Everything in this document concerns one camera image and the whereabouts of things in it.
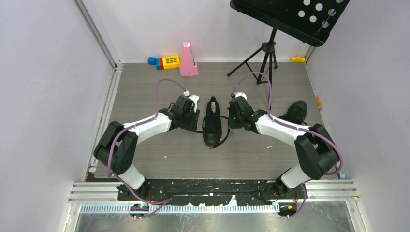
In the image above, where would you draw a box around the black music stand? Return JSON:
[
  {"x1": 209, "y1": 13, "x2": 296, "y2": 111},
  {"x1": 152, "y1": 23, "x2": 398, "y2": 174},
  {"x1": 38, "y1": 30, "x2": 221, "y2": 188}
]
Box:
[{"x1": 226, "y1": 0, "x2": 351, "y2": 111}]

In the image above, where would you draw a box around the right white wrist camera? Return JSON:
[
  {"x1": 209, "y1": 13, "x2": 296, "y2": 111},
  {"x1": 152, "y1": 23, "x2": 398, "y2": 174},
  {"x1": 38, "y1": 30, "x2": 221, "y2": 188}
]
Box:
[{"x1": 230, "y1": 92, "x2": 247, "y2": 100}]

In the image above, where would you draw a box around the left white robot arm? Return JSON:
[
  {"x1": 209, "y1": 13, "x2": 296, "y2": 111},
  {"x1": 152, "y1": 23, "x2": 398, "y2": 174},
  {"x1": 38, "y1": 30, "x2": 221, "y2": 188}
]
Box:
[{"x1": 93, "y1": 95, "x2": 200, "y2": 200}]

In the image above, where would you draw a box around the small orange block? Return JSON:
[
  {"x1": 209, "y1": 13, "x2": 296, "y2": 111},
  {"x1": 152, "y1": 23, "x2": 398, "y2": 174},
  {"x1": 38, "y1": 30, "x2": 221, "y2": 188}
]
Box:
[{"x1": 315, "y1": 96, "x2": 323, "y2": 111}]

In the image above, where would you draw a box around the yellow toy block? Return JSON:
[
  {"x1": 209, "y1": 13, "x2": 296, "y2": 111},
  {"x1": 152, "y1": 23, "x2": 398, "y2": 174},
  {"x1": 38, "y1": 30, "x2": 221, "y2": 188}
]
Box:
[{"x1": 155, "y1": 55, "x2": 180, "y2": 70}]

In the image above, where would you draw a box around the yellow corner piece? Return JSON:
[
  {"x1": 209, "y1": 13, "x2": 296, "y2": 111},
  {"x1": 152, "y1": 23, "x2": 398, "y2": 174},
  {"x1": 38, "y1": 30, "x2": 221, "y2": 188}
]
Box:
[{"x1": 291, "y1": 57, "x2": 306, "y2": 63}]

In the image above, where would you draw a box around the black canvas shoe with laces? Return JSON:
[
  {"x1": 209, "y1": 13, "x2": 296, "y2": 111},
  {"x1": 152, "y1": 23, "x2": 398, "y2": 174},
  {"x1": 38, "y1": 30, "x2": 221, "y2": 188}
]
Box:
[{"x1": 202, "y1": 96, "x2": 231, "y2": 149}]

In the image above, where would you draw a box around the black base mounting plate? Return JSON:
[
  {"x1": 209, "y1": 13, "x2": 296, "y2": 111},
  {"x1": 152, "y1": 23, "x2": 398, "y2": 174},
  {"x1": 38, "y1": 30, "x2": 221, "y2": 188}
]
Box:
[{"x1": 116, "y1": 179, "x2": 307, "y2": 206}]

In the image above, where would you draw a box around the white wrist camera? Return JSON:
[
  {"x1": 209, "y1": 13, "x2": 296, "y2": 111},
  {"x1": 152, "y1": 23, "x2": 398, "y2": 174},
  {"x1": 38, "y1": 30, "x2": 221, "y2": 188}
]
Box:
[
  {"x1": 183, "y1": 90, "x2": 200, "y2": 113},
  {"x1": 230, "y1": 92, "x2": 247, "y2": 100}
]

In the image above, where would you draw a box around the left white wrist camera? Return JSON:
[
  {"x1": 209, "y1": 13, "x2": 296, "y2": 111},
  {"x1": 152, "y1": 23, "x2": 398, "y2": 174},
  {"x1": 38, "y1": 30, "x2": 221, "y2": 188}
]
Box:
[{"x1": 183, "y1": 90, "x2": 200, "y2": 113}]

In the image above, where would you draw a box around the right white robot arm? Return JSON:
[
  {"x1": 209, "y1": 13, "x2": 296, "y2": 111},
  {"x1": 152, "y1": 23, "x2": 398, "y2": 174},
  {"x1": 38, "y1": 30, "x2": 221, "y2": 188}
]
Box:
[{"x1": 228, "y1": 96, "x2": 342, "y2": 199}]

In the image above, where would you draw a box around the blue toy block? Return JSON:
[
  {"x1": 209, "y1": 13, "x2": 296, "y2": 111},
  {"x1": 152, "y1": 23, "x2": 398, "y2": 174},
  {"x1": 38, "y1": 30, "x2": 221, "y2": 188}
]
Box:
[{"x1": 147, "y1": 57, "x2": 157, "y2": 65}]

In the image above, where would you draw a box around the pink metronome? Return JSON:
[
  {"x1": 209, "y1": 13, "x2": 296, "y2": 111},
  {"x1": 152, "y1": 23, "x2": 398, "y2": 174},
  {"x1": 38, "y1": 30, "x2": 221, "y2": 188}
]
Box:
[{"x1": 179, "y1": 42, "x2": 199, "y2": 77}]

